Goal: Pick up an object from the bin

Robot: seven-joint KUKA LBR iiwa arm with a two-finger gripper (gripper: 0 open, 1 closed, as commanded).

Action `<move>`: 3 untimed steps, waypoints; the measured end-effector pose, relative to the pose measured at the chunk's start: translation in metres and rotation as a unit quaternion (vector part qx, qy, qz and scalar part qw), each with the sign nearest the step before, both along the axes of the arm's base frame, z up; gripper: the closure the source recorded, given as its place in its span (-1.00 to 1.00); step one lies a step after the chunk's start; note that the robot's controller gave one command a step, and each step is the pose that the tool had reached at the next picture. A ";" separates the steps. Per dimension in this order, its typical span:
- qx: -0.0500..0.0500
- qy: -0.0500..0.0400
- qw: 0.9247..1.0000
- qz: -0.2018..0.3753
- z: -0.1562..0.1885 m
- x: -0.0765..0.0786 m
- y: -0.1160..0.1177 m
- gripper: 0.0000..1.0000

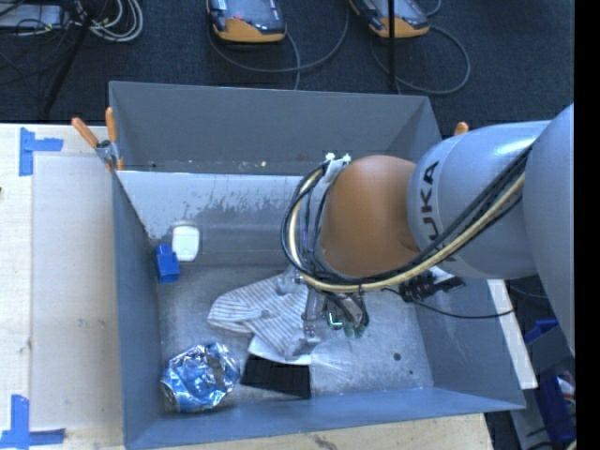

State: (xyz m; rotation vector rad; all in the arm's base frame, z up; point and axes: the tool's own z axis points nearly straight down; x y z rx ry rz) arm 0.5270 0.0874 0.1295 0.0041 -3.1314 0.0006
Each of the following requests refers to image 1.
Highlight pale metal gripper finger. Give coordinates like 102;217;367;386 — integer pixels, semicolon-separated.
302;317;325;354
283;329;308;363

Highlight black flat block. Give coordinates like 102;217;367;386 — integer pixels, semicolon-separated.
239;352;313;400

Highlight white striped cloth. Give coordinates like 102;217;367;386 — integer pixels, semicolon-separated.
206;269;321;366

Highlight crumpled blue foil packet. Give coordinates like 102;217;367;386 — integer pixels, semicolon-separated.
158;341;242;414

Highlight small white box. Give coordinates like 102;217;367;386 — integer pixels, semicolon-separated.
171;220;202;263

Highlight blue plastic block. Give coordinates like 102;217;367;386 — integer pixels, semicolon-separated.
155;242;182;285

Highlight grey metal bin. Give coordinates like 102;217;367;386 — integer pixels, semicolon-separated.
108;80;528;450

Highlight pale wood flat board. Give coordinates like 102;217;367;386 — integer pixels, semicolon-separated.
29;149;124;433

